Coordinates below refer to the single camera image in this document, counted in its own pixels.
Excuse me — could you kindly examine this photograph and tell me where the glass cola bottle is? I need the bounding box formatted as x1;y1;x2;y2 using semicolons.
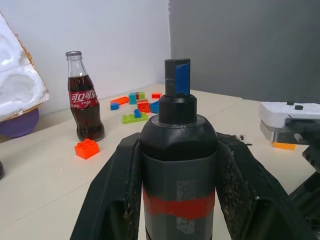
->
65;50;106;142

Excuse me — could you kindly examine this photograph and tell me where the black electric screwdriver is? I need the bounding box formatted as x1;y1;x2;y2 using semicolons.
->
138;58;218;240

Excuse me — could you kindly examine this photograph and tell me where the flat orange block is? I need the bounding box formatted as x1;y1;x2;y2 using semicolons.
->
271;141;297;151

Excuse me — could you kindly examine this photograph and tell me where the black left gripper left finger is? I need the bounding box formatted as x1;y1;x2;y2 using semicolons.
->
76;131;146;240

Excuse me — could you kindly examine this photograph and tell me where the blue tapered toy brick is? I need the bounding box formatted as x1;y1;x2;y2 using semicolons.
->
149;100;161;115

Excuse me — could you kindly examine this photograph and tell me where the orange sloped toy brick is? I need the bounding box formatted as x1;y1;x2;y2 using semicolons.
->
109;96;130;105

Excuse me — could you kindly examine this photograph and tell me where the green flat toy brick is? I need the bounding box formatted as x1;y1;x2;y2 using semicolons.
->
121;112;149;125

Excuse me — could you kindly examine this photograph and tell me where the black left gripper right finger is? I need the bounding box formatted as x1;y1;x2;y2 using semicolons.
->
212;131;310;240

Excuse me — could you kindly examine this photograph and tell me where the white styrofoam block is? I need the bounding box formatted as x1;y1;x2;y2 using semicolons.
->
0;11;50;123

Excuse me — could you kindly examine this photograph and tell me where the orange-red square toy brick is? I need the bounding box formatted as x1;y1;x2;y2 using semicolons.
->
136;99;151;115

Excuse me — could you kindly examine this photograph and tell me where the purple round disc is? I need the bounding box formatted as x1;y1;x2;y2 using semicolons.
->
0;107;40;138

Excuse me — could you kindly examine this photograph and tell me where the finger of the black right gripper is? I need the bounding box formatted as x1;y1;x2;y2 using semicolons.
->
301;143;320;173
288;172;320;240

